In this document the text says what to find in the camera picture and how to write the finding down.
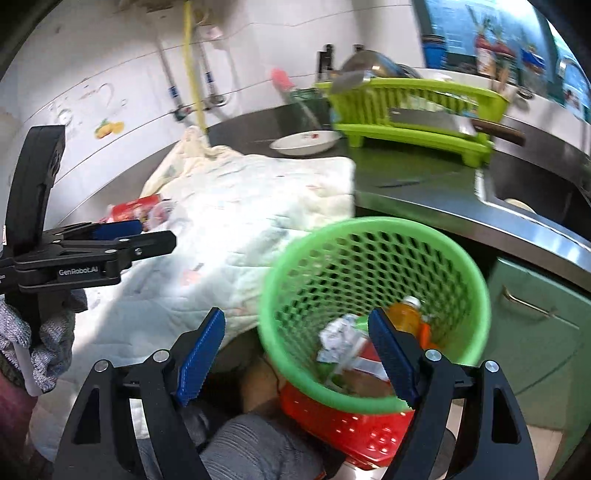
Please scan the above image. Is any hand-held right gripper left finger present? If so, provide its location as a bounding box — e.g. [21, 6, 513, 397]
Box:
[54, 307, 227, 480]

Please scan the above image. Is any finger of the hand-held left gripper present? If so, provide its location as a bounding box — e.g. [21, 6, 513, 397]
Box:
[44, 219, 144, 241]
[60, 231, 177, 269]

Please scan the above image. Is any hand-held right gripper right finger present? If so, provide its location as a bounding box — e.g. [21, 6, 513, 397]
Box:
[368, 308, 541, 480]

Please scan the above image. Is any yellow snack packet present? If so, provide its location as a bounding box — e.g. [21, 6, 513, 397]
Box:
[387, 296, 423, 339]

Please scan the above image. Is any orange wrapper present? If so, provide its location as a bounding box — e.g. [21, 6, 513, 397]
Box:
[418, 322, 440, 352]

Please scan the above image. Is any white paper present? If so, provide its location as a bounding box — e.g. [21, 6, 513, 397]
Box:
[318, 314, 366, 365]

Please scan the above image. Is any green plastic mesh basket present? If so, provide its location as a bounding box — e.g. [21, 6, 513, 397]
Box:
[259, 216, 491, 415]

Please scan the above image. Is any person's left forearm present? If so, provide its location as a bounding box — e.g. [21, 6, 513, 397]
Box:
[0, 360, 35, 467]

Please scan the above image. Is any person's left hand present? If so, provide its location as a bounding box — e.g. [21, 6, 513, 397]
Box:
[0, 288, 88, 394]

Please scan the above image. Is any brown cardboard box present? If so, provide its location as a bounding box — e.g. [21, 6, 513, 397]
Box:
[240, 360, 282, 411]

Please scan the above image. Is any red plastic stool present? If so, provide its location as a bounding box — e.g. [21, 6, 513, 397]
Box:
[279, 383, 416, 472]

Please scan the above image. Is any cream quilted cloth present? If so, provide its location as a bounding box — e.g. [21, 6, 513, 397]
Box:
[28, 127, 356, 462]

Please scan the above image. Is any person's grey plaid trouser leg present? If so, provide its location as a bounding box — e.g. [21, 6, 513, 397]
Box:
[139, 413, 333, 480]

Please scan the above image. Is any green cabinet door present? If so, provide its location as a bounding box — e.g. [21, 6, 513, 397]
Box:
[485, 257, 591, 398]

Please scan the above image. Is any white shallow dish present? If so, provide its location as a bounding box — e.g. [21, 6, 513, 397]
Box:
[269, 130, 342, 158]

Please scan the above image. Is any cream round plate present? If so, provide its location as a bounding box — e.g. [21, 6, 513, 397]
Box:
[503, 198, 539, 216]

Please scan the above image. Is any green glass jar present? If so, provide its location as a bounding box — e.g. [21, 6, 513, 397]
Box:
[288, 88, 331, 127]

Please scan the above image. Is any pink bottle brush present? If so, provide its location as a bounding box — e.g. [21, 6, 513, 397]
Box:
[270, 68, 319, 127]

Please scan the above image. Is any steel sink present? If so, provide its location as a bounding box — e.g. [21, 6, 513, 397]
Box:
[478, 154, 591, 241]

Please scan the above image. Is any green dish rack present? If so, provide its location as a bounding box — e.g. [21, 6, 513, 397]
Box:
[315, 76, 511, 168]

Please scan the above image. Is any shiny steel utensil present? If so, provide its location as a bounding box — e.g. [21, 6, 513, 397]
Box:
[330, 70, 368, 93]

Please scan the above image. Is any steel pot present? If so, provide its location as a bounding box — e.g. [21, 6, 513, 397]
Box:
[339, 50, 398, 81]

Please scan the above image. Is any blue plastic container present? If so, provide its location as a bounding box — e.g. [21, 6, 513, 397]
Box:
[422, 34, 448, 70]

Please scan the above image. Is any sprouting onion in jar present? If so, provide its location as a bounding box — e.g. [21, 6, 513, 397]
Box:
[475, 21, 497, 79]

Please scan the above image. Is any metal water hose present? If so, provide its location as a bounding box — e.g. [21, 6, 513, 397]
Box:
[154, 37, 184, 120]
[196, 28, 223, 106]

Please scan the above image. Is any yellow gas hose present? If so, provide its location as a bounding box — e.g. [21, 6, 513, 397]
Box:
[182, 0, 208, 132]

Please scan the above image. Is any wooden handled cleaver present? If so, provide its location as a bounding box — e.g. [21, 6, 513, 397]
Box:
[388, 107, 526, 146]

